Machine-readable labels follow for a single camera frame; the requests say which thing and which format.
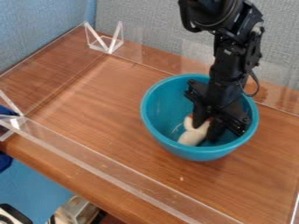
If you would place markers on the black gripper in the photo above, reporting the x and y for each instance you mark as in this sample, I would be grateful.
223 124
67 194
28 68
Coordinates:
216 101

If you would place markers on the white and orange toy mushroom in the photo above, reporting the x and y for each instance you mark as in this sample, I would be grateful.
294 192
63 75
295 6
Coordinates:
193 135

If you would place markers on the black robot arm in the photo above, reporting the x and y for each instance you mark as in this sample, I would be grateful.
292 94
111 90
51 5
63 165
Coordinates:
235 23

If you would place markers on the clear acrylic back barrier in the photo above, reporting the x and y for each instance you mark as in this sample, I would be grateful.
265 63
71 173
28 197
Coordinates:
272 95

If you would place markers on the clear acrylic barrier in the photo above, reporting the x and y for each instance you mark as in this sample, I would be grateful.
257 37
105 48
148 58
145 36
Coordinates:
272 95
77 163

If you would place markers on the grey metal box below table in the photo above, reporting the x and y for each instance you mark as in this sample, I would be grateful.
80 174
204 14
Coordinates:
76 211

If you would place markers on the clear acrylic front barrier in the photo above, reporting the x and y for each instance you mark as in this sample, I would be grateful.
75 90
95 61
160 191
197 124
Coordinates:
77 163

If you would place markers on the black and white device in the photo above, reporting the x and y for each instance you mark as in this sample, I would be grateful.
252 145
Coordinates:
12 216

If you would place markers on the clear acrylic corner bracket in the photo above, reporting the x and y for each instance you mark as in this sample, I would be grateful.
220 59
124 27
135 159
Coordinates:
104 43

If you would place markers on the clear acrylic left bracket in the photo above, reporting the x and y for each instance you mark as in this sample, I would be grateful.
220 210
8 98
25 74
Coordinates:
8 112

